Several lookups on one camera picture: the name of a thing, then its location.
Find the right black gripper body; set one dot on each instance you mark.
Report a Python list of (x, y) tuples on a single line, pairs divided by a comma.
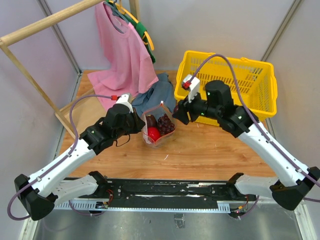
[(198, 107)]

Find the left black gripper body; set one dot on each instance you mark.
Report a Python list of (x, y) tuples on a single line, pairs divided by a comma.
[(132, 126)]

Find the dark purple grape bunch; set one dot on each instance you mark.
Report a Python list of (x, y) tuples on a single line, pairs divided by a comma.
[(165, 125)]

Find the clear zip top bag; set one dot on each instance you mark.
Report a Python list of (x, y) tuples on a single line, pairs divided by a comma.
[(158, 111)]

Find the red apple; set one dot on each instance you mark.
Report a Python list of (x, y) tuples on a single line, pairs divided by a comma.
[(153, 133)]

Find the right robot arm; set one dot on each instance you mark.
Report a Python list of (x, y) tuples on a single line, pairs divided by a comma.
[(293, 179)]

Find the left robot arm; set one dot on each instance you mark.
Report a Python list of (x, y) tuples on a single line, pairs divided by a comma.
[(42, 191)]

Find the blue grey cloth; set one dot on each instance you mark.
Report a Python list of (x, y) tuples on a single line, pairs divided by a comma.
[(162, 90)]

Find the pink t-shirt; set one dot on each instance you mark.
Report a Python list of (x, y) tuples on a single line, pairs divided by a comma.
[(131, 68)]

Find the yellow plastic basket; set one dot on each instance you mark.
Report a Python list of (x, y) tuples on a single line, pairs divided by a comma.
[(256, 80)]

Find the green garment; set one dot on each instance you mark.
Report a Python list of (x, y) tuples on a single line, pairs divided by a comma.
[(117, 14)]

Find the yellow clothes hanger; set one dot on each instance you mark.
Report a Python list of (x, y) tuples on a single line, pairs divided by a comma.
[(139, 27)]

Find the wooden clothes rack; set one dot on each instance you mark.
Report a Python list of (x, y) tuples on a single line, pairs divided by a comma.
[(23, 111)]

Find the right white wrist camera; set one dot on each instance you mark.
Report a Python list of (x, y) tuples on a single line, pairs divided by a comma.
[(192, 85)]

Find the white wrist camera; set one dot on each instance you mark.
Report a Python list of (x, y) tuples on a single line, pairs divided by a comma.
[(124, 99), (192, 85)]

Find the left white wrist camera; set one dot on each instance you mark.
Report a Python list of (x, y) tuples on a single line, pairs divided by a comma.
[(124, 99)]

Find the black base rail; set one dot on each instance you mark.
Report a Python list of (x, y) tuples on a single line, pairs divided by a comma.
[(165, 195)]

